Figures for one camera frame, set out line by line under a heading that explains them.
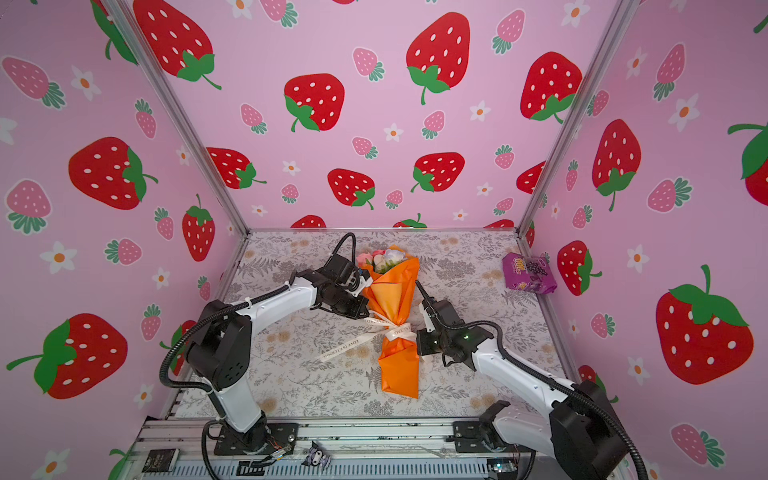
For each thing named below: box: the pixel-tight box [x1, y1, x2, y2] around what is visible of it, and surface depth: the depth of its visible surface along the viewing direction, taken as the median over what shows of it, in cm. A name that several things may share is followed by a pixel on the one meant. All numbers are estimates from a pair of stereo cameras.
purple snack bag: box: [502, 252, 557, 295], surface depth 103 cm
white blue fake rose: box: [384, 249, 408, 267], surface depth 105 cm
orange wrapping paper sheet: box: [361, 245, 421, 399], surface depth 88 cm
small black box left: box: [142, 448, 180, 473], surface depth 71 cm
